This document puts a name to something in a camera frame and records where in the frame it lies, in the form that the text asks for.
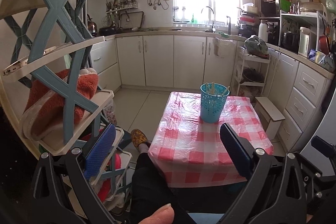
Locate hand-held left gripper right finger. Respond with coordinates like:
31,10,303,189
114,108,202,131
219,123,308,224

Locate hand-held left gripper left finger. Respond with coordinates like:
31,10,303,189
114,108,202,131
31,123,124,224

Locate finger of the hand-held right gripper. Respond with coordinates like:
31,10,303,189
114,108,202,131
311,135,336,161

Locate blue perforated plastic basket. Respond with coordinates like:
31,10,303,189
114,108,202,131
200,83,230,124

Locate bundle of wooden chopsticks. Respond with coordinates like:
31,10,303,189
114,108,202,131
206,81,230,97

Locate person's left hand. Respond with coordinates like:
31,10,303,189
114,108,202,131
136,203,175,224

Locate red plush slipper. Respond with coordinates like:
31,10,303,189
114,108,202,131
97,153,123,201

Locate clear plastic jar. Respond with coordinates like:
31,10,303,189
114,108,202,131
103,101,117,125

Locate yellow patterned slipper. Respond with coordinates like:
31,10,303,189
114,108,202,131
130,128,151,152

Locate pink checked tablecloth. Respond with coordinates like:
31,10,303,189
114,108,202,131
147,91,274,188

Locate small white wooden stool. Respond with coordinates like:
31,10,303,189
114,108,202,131
254,96,286,140

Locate white drawer unit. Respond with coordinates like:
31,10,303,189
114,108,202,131
270,49,329,151

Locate person's leg black trousers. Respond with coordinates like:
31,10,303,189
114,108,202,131
130,147,198,224

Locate orange plush slipper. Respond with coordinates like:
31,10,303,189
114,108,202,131
80,68,99,88
22,69,99,141

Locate dark pan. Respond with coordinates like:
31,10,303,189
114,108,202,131
242,68,264,83

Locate crumpled foil bag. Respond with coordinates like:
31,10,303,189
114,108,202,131
317,53,335,71

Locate white cabinet drawers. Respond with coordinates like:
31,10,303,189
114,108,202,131
90,37,121,94

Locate blue packet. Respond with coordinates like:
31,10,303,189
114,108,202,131
308,49,322,61

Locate white trolley rack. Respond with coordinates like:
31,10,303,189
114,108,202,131
232,47,271,104

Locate red frying pan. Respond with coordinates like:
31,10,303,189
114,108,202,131
319,35,331,54

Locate white electric water boiler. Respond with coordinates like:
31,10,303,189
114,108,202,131
298,26,317,57

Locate white base cabinets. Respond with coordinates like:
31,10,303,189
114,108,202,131
115,33,238,91

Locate white hanging bin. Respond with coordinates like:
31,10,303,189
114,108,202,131
212,36,234,58

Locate green plastic bag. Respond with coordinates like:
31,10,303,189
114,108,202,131
244,35,269,57

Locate black pot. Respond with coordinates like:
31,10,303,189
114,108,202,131
281,31,297,47

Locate blue and white shoe rack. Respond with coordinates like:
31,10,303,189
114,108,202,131
0,0,133,212

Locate white thermos bottle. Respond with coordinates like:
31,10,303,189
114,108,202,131
258,20,269,43

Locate steel kettle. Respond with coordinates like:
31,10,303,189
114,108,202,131
86,14,99,34

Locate white counter shelf rack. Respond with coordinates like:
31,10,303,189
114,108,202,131
278,10,325,54

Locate stack of storage boxes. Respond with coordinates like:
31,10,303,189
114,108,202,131
238,3,259,37

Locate chrome kitchen faucet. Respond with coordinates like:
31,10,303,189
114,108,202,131
201,6,216,33

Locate black framed tray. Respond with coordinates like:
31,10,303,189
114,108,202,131
118,11,145,30

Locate black microwave oven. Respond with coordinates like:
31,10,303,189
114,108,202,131
260,0,281,17

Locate wall utensil rail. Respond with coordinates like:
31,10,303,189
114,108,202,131
105,0,138,15

